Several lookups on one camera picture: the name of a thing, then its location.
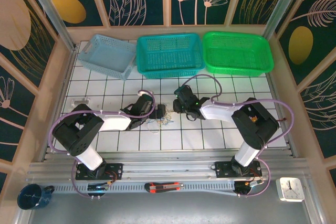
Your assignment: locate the light blue plastic basket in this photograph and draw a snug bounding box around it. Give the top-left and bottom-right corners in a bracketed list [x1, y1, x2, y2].
[77, 34, 137, 81]

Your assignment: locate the teal plastic basket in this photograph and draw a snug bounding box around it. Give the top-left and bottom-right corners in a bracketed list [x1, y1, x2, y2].
[135, 33, 206, 80]

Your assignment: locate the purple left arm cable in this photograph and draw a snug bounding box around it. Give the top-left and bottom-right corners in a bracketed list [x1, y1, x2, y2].
[49, 89, 156, 199]

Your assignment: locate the orange black utility knife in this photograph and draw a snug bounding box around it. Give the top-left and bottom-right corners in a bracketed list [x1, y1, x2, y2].
[144, 181, 185, 194]

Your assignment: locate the grey slotted cable duct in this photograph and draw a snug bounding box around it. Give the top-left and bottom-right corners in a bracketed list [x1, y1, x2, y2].
[51, 181, 237, 194]

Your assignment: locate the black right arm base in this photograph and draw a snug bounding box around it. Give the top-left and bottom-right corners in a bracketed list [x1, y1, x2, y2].
[214, 161, 263, 179]

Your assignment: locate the thin white cable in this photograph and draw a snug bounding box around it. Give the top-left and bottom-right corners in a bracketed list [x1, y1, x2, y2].
[146, 120, 165, 133]

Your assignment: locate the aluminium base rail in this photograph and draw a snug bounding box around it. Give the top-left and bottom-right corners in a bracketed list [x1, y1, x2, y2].
[27, 152, 310, 183]

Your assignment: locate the aluminium frame post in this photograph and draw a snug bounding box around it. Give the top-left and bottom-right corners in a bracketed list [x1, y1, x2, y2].
[22, 0, 77, 51]
[262, 0, 307, 40]

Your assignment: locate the thin blue cable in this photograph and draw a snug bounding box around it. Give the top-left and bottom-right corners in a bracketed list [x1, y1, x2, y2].
[146, 118, 175, 128]

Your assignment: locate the white square clock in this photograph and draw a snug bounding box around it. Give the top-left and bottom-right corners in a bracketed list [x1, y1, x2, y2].
[275, 176, 306, 203]

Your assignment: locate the dark blue mug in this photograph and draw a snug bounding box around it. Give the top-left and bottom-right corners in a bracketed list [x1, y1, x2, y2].
[17, 184, 55, 211]

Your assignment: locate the black power connector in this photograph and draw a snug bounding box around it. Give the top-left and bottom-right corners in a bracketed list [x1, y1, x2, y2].
[87, 181, 118, 199]
[234, 178, 263, 196]

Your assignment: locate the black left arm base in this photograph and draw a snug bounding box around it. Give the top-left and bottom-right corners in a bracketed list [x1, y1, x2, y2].
[75, 163, 123, 180]

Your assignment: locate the green plastic basket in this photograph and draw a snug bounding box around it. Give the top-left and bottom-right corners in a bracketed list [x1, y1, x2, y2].
[201, 31, 275, 77]

